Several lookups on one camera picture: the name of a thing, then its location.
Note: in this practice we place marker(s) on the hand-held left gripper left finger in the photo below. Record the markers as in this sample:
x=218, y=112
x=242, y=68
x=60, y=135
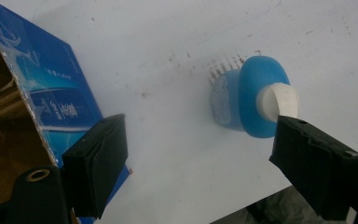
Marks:
x=94, y=161

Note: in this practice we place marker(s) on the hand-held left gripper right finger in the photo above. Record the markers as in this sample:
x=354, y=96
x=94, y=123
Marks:
x=317, y=165

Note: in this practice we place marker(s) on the blue bottle with white cap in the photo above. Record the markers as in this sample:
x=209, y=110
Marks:
x=254, y=96

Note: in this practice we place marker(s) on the blue cardboard box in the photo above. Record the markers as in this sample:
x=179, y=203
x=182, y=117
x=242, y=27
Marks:
x=34, y=102

